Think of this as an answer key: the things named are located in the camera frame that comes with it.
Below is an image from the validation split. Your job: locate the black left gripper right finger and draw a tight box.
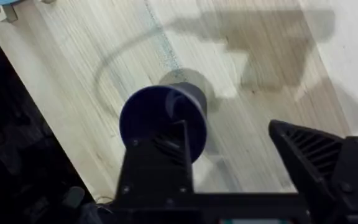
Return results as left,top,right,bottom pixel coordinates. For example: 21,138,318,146
267,119,358,224

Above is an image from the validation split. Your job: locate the dark blue cup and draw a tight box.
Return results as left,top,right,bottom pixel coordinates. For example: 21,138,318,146
118,82,208,164

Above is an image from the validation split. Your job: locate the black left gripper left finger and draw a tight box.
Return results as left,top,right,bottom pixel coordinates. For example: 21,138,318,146
115,119,195,200

